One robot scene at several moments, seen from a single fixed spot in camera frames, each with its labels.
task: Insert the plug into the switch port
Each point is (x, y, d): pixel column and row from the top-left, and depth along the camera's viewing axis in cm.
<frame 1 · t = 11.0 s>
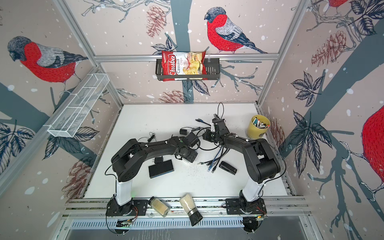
left hand: (190, 155, 91), fingers open
right hand: (200, 137, 95), fingers closed
black network switch box: (161, 169, 89), on the table
black stapler: (226, 167, 87), point 2 cm above the table
yellow cup with pens: (258, 126, 94), point 12 cm above the table

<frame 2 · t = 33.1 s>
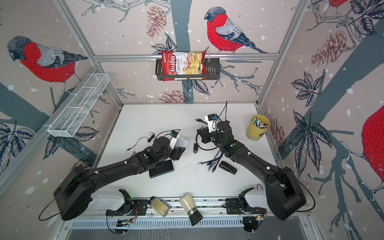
left hand: (180, 146, 82), fingers open
right hand: (195, 133, 81), fingers closed
the named things where they were.

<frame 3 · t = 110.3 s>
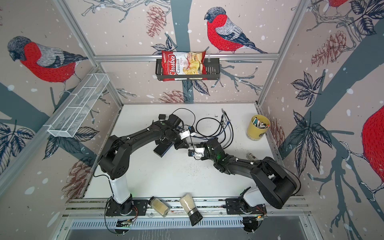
left hand: (187, 145, 87), fingers closed
right hand: (197, 144, 88), fingers closed
black network switch box: (161, 149, 94), point 3 cm above the table
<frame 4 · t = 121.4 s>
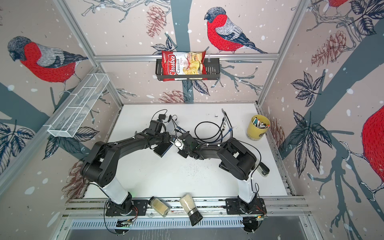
left hand: (167, 136, 95), fingers open
right hand: (178, 148, 94), fingers closed
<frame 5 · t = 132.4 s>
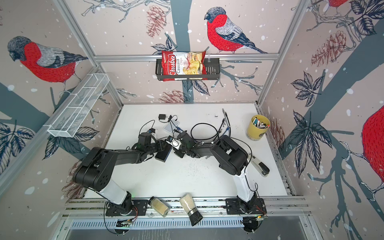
left hand: (165, 143, 94), fingers open
right hand: (173, 150, 96), fingers closed
black network switch box: (163, 155, 89), point 5 cm above the table
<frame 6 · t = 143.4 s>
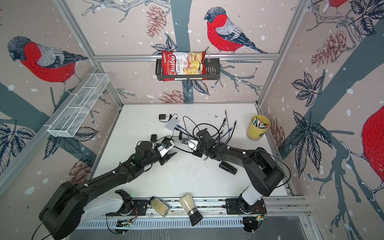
left hand: (172, 148, 81), fingers open
right hand: (189, 146, 89), fingers closed
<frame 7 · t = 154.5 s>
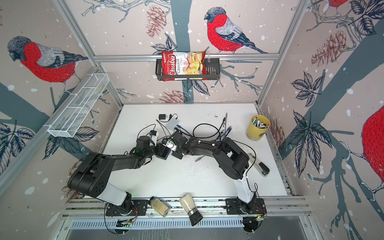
left hand: (164, 145, 92), fingers open
right hand: (173, 152, 92), fingers closed
